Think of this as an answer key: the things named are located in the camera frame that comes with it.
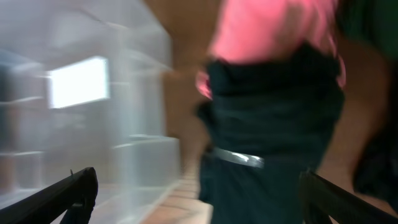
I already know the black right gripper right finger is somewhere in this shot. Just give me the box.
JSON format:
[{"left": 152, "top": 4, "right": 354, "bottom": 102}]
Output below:
[{"left": 298, "top": 171, "right": 397, "bottom": 224}]

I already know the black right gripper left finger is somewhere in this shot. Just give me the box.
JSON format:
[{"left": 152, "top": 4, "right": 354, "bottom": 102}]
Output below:
[{"left": 1, "top": 167, "right": 98, "bottom": 224}]

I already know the dark navy garment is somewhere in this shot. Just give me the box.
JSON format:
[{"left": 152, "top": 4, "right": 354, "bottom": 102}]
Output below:
[{"left": 198, "top": 44, "right": 344, "bottom": 224}]

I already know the pink t-shirt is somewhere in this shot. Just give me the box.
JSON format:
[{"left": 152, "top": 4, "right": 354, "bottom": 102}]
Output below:
[{"left": 197, "top": 0, "right": 346, "bottom": 101}]

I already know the dark green garment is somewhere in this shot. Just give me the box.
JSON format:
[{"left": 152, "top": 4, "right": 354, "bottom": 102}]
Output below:
[{"left": 336, "top": 0, "right": 397, "bottom": 60}]

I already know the clear plastic storage container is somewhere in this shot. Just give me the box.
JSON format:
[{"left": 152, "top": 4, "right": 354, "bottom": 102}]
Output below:
[{"left": 1, "top": 0, "right": 178, "bottom": 223}]

